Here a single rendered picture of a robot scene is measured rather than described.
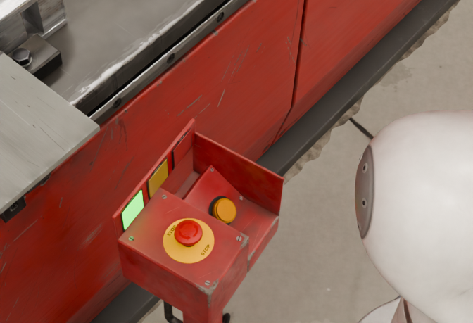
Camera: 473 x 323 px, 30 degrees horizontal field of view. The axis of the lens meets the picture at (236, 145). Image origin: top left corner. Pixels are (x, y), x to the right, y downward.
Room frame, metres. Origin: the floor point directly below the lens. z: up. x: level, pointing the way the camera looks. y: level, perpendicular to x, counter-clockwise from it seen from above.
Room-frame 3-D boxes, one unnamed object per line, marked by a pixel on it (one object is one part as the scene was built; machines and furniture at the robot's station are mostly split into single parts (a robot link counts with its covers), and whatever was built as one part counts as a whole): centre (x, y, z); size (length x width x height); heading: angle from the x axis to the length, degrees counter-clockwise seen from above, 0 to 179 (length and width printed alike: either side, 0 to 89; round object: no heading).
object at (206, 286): (0.65, 0.05, 0.75); 0.20 x 0.16 x 0.18; 150
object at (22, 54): (0.81, 0.31, 0.91); 0.03 x 0.03 x 0.02
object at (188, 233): (0.60, 0.06, 0.79); 0.04 x 0.04 x 0.04
